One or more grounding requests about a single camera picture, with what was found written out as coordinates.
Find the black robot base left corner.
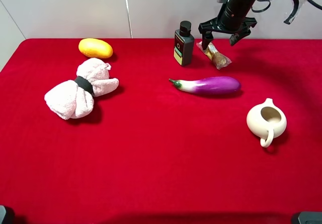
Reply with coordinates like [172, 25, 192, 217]
[0, 205, 15, 224]

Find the dark brown pump bottle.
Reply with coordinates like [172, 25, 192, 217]
[174, 21, 194, 66]

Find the red table cloth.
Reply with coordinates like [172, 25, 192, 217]
[1, 39, 321, 223]

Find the pink rolled towel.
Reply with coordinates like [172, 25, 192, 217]
[44, 58, 119, 120]

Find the chocolate balls clear packet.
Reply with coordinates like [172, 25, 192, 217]
[196, 41, 231, 69]

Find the black robot base right corner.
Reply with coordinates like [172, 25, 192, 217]
[291, 211, 322, 224]

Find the cream ceramic teapot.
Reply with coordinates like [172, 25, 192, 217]
[247, 98, 287, 148]

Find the purple eggplant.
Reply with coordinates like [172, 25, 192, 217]
[169, 77, 241, 96]

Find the yellow mango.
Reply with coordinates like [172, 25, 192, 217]
[78, 38, 113, 58]

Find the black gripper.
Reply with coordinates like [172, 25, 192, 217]
[198, 0, 257, 50]

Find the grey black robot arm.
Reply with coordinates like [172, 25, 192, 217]
[198, 0, 257, 50]

